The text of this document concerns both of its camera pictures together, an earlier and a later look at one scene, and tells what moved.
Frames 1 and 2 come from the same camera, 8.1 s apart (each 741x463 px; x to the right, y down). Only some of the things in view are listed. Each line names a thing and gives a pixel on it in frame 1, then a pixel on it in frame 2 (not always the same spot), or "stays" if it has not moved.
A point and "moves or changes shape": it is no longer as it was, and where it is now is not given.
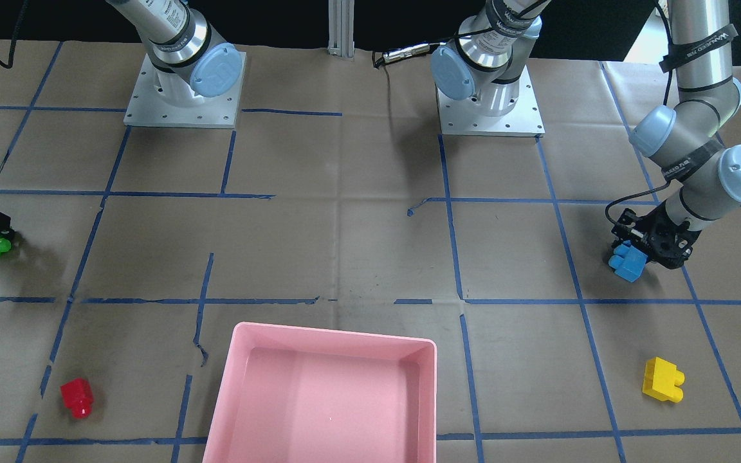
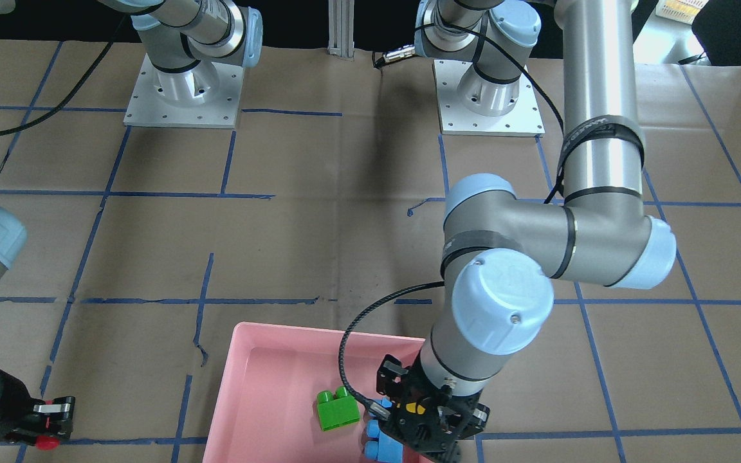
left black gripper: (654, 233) to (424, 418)
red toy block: (78, 395) to (47, 442)
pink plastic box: (296, 395) stays
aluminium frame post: (341, 28) stays
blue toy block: (628, 262) moves or changes shape
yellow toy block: (662, 380) to (411, 407)
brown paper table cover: (100, 335) stays
